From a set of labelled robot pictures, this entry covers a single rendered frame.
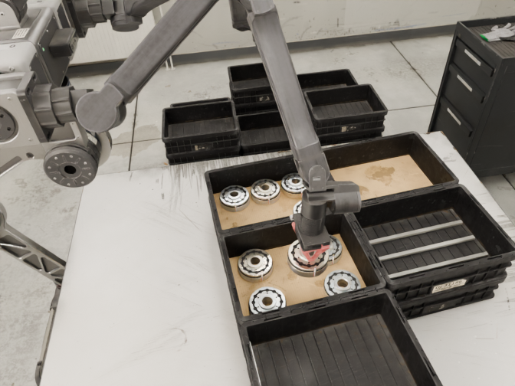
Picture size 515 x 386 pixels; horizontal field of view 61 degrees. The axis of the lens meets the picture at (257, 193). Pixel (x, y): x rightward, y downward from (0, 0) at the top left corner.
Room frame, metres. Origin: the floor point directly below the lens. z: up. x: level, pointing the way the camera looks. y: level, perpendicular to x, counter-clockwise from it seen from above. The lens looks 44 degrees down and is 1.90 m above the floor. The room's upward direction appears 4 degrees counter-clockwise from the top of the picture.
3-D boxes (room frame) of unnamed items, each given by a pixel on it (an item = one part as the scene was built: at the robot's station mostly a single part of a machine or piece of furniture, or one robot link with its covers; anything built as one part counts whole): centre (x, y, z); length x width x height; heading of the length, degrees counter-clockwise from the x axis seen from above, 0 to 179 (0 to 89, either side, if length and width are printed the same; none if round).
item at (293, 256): (0.68, -0.12, 1.03); 0.10 x 0.10 x 0.01
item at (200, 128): (1.98, 0.29, 0.37); 0.40 x 0.30 x 0.45; 95
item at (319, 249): (0.67, -0.12, 1.08); 0.07 x 0.07 x 0.09; 10
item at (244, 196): (1.09, 0.08, 0.86); 0.10 x 0.10 x 0.01
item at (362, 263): (0.74, -0.10, 0.87); 0.40 x 0.30 x 0.11; 101
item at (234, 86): (2.42, -0.07, 0.37); 0.40 x 0.30 x 0.45; 96
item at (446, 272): (0.82, -0.49, 0.92); 0.40 x 0.30 x 0.02; 101
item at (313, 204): (0.68, -0.13, 1.21); 0.07 x 0.06 x 0.07; 94
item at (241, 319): (0.74, -0.10, 0.92); 0.40 x 0.30 x 0.02; 101
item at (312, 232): (0.68, -0.12, 1.15); 0.10 x 0.07 x 0.07; 10
